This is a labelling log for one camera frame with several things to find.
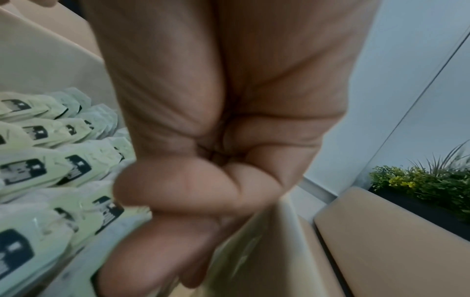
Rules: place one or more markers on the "person's right hand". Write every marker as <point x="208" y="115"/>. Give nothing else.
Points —
<point x="220" y="87"/>

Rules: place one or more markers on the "person's left hand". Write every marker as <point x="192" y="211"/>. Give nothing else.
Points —
<point x="44" y="2"/>

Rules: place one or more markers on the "beige cardboard box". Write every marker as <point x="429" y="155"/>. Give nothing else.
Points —
<point x="40" y="58"/>

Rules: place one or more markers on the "pile of pale green packets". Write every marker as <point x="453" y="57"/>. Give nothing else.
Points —
<point x="44" y="174"/>

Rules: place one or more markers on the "green artificial plant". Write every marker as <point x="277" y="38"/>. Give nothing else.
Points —
<point x="429" y="179"/>

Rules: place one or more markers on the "beige upholstered bench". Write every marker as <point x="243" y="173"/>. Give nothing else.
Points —
<point x="385" y="246"/>

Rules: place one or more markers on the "black planter box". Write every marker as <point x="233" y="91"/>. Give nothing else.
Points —
<point x="422" y="211"/>

